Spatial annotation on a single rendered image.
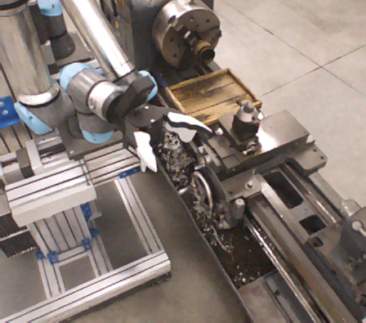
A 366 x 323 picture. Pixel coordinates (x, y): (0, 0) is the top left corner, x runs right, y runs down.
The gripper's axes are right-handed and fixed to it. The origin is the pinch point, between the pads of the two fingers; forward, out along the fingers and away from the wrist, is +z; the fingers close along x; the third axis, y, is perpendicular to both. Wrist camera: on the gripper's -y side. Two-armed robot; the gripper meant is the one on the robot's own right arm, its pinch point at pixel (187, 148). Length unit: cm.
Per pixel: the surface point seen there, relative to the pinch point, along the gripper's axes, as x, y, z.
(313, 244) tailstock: -49, 60, 21
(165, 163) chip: -65, 94, -61
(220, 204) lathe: -47, 71, -15
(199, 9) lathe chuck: -92, 23, -72
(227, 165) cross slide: -52, 55, -19
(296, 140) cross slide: -81, 51, -7
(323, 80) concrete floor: -259, 124, -59
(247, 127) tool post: -60, 41, -19
